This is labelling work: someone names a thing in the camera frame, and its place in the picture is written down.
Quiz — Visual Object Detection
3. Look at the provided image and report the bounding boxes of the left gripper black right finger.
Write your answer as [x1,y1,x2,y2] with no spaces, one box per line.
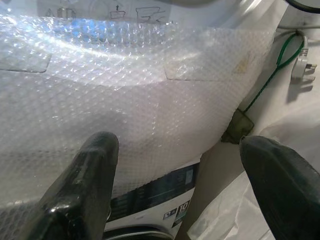
[239,134,320,240]

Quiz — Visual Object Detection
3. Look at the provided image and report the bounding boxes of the white front-load dryer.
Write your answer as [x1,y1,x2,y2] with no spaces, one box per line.
[0,0,288,112]

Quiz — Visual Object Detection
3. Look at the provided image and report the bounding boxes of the clear bubble wrap sheet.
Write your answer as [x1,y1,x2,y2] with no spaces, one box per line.
[0,13,276,213]

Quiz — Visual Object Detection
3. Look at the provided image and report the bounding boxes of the white power plug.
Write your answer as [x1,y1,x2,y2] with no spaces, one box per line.
[290,35,317,83]

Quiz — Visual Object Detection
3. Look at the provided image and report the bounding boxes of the white plastic sheet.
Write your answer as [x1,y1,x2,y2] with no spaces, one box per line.
[186,104,320,240]

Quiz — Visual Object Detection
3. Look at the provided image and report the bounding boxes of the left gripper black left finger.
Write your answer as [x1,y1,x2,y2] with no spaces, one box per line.
[24,131,120,240]

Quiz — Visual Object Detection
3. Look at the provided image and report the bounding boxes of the dryer instruction label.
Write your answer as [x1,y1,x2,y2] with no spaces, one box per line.
[36,0,174,25]

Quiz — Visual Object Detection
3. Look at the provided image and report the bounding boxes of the thin green cable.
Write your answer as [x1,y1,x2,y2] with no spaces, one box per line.
[245,33,305,113]

